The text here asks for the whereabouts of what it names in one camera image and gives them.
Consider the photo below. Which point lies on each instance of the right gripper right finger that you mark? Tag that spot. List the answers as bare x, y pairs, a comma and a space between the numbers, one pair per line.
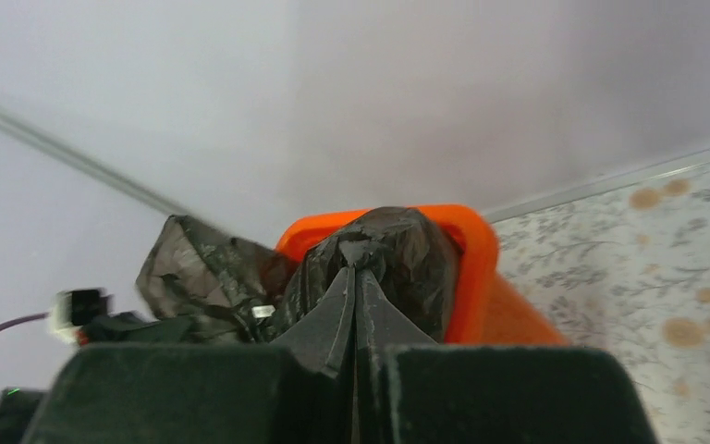
414, 390

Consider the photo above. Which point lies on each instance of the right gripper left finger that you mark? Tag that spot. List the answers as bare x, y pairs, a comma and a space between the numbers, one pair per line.
296, 389

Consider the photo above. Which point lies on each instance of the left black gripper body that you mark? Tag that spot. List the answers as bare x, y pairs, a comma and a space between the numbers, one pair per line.
184, 328

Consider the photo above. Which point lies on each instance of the orange plastic trash bin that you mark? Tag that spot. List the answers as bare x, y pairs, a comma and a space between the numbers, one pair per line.
486, 311

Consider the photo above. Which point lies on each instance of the black trash bag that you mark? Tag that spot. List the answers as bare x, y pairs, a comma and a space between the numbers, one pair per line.
237, 291

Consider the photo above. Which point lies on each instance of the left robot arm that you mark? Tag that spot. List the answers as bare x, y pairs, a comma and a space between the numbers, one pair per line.
12, 413

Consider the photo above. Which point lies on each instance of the floral patterned mat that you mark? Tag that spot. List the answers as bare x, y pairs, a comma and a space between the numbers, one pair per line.
628, 271

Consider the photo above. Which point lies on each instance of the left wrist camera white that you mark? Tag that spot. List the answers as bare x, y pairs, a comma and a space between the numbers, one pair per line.
71, 310

